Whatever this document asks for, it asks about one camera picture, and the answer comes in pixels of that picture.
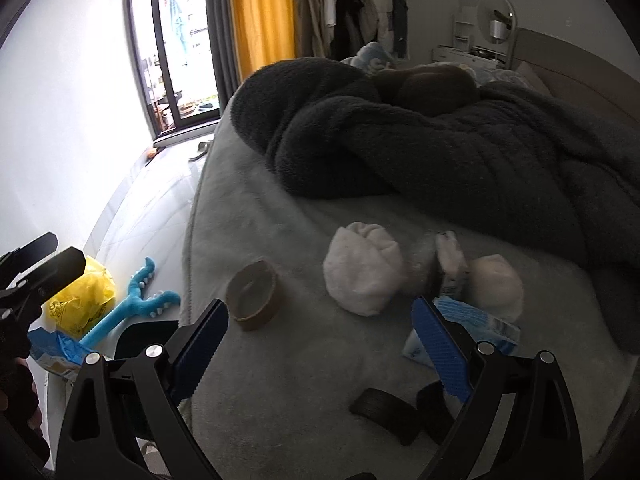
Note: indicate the white rolled sock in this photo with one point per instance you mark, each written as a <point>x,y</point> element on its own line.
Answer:
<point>362,272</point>

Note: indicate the black framed glass door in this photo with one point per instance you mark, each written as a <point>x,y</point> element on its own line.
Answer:
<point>170,60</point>

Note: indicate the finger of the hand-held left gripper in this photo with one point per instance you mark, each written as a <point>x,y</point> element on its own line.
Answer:
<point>35,250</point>
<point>55,270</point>

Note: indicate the blue patterned pillow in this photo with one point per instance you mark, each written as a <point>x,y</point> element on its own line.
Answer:
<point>372,57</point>

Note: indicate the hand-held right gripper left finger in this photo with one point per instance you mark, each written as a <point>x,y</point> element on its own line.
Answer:
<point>202,345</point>

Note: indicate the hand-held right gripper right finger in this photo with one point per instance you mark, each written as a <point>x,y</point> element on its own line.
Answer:
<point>440,355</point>

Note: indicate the black ribbed sock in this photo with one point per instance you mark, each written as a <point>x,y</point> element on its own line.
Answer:
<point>382,410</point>

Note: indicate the grey curtain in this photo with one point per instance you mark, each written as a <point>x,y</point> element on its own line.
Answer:
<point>222,25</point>

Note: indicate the clothes on rack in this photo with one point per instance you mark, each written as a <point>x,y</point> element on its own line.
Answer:
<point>350,5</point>

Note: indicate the beige headboard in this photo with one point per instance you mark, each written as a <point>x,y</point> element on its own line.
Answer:
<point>565,65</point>

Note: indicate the oval mirror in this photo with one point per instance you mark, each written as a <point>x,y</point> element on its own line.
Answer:
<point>496,25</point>

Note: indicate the blue and white tissue packet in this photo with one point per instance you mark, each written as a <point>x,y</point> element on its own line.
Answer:
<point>482,322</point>

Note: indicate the white vanity table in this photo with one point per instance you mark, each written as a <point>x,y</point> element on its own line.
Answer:
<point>460,52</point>

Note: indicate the yellow plastic bag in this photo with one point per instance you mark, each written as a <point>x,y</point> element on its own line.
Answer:
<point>80,300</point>

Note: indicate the grey bed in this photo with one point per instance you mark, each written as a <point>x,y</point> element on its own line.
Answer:
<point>300,210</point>

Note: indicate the brown cardboard tape core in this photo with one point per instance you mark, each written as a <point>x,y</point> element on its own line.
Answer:
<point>266,310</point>

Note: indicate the brown pillow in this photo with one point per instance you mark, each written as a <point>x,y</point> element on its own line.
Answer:
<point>430,91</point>

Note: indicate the small orange toy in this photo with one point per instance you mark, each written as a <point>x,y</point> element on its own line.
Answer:
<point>151,153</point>

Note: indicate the grey slipper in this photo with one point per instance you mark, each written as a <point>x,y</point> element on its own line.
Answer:
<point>201,150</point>

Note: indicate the dark grey fleece blanket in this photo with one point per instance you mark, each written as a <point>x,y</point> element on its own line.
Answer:
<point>450,160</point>

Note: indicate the cream sock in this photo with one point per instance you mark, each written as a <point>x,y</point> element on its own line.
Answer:
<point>497,285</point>

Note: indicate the yellow curtain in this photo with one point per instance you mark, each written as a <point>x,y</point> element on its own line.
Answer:
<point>260,15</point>

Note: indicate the blue plush toy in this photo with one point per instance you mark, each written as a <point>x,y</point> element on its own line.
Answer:
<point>132,300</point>

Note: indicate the blue cardboard box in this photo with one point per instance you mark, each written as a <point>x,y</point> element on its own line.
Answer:
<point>52,352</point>

